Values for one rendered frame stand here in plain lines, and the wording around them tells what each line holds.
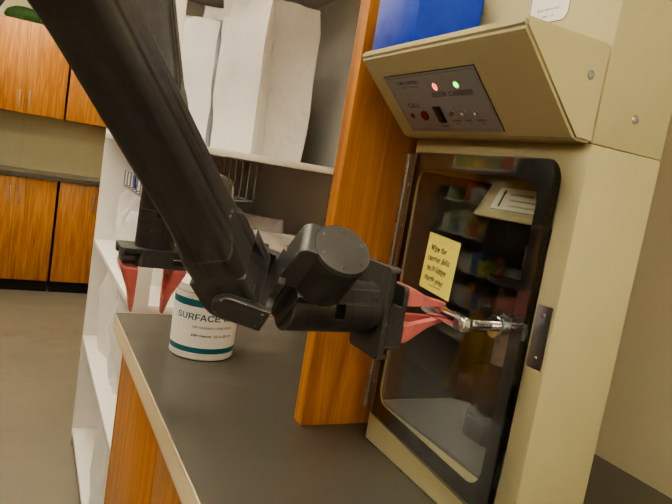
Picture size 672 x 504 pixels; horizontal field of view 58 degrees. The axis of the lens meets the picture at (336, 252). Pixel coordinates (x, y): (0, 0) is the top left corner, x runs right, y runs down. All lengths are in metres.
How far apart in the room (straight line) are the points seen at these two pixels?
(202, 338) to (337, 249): 0.69
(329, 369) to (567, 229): 0.46
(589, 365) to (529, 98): 0.30
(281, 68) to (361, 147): 1.06
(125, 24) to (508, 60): 0.37
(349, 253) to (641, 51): 0.37
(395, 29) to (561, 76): 0.27
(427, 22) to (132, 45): 0.44
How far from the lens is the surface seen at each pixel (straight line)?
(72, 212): 5.51
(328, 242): 0.57
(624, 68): 0.71
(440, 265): 0.80
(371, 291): 0.65
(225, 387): 1.11
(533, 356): 0.71
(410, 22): 0.81
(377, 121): 0.95
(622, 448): 1.19
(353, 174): 0.93
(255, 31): 1.83
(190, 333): 1.22
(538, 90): 0.66
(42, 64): 5.69
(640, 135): 0.74
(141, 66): 0.47
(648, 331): 1.15
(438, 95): 0.78
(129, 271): 0.91
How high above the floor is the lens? 1.33
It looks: 7 degrees down
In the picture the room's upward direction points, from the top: 9 degrees clockwise
